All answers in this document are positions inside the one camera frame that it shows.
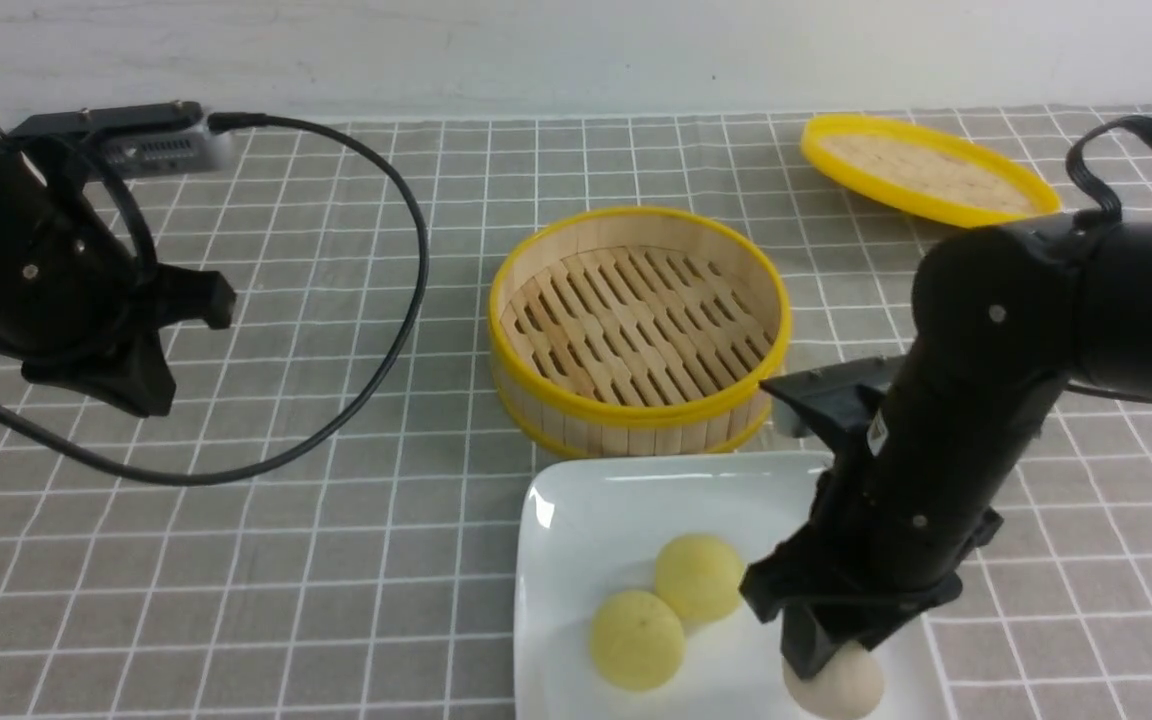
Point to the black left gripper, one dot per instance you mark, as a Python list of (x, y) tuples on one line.
[(83, 297)]

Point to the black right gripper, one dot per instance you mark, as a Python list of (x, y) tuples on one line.
[(851, 573)]

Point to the white steamed bun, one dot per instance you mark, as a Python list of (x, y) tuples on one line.
[(850, 686)]

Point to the yellow steamed bun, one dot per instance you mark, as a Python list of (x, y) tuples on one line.
[(698, 576), (636, 641)]

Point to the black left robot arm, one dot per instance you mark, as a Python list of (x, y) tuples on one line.
[(83, 296)]

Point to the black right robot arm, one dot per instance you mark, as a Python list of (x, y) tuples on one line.
[(1008, 318)]

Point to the white square plate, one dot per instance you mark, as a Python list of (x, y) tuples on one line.
[(593, 527)]

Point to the bamboo steamer basket yellow rim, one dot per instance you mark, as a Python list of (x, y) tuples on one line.
[(637, 332)]

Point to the yellow rimmed steamer lid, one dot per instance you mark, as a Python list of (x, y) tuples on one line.
[(925, 172)]

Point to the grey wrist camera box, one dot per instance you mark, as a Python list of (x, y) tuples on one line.
[(144, 141)]

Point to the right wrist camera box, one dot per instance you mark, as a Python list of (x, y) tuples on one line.
[(830, 399)]

